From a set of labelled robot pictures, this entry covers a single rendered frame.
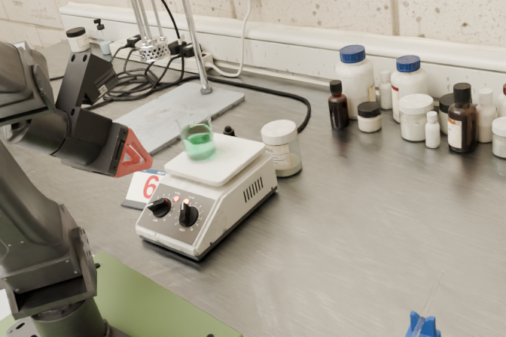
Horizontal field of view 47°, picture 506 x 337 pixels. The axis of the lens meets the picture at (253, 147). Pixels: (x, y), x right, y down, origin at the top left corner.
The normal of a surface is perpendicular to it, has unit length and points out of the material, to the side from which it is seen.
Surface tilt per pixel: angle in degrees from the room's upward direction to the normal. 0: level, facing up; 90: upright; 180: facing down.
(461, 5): 90
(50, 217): 82
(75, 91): 47
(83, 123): 86
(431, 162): 0
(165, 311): 1
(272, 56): 90
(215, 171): 0
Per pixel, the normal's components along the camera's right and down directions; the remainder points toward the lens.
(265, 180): 0.78, 0.17
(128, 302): -0.18, -0.86
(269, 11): -0.67, 0.46
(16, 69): 0.97, -0.23
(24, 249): 0.28, 0.78
